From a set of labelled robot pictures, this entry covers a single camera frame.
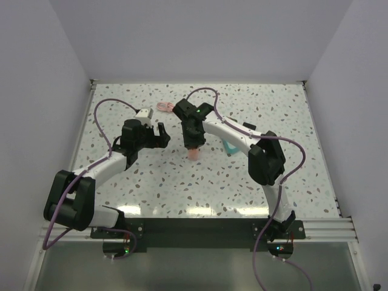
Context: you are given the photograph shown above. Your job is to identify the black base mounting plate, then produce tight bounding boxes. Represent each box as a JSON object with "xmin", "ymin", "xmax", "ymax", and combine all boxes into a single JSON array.
[{"xmin": 90, "ymin": 218, "xmax": 306, "ymax": 258}]

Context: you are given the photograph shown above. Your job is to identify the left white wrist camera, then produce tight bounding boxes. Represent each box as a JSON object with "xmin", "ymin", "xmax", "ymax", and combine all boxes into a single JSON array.
[{"xmin": 135, "ymin": 107, "xmax": 153, "ymax": 127}]

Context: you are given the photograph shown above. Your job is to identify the black cube adapter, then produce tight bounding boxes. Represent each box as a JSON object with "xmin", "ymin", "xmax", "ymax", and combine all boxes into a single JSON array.
[{"xmin": 242, "ymin": 122, "xmax": 256, "ymax": 130}]

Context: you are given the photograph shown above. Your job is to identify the orange plug adapter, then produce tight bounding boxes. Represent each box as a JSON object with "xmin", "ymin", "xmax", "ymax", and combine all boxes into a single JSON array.
[{"xmin": 187, "ymin": 149, "xmax": 199, "ymax": 161}]

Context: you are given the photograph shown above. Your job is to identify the teal triangular socket base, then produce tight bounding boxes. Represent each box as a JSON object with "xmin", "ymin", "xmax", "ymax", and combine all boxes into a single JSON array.
[{"xmin": 222, "ymin": 140, "xmax": 239, "ymax": 155}]

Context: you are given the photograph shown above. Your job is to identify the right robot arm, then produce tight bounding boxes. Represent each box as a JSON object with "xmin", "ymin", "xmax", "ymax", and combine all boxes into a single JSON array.
[{"xmin": 173, "ymin": 99, "xmax": 295, "ymax": 241}]

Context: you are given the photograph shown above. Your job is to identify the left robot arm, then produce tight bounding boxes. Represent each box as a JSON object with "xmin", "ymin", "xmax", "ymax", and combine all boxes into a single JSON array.
[{"xmin": 44, "ymin": 119, "xmax": 170, "ymax": 238}]

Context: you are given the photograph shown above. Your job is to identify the pink coiled power cord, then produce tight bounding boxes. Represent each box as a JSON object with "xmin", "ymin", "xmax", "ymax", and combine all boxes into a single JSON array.
[{"xmin": 156, "ymin": 101, "xmax": 175, "ymax": 115}]

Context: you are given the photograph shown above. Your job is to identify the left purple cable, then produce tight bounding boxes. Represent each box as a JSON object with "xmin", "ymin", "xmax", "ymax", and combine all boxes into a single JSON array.
[{"xmin": 42, "ymin": 98, "xmax": 143, "ymax": 251}]

